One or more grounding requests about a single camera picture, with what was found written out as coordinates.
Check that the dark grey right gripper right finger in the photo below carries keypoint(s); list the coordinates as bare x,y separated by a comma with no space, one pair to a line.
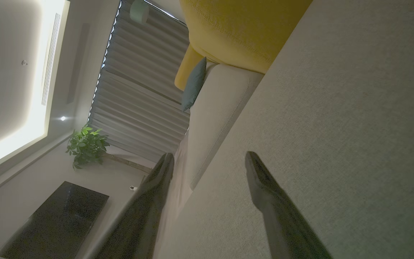
282,223

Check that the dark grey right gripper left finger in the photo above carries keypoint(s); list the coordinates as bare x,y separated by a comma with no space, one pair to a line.
142,216

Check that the black flat television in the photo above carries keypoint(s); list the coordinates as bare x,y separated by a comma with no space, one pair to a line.
56,223

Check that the green potted tree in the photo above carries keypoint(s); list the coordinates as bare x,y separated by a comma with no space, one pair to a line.
86,145

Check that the grey pleated curtain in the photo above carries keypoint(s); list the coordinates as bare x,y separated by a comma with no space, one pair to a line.
138,93

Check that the grey sofa seat cushion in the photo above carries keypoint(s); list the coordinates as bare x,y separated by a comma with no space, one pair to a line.
217,115

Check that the blue-green throw pillow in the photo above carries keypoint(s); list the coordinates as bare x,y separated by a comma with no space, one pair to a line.
194,86

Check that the small yellow sofa back cushion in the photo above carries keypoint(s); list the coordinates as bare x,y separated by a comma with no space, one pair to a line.
187,68

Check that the long ceiling air vent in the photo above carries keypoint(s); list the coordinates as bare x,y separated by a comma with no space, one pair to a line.
50,61

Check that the large yellow sofa back cushion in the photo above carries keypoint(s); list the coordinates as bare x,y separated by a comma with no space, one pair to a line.
243,28

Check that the pale green lamp shade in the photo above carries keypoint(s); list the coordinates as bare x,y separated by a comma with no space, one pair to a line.
139,11

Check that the small white security camera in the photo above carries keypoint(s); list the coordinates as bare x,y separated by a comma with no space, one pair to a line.
133,188

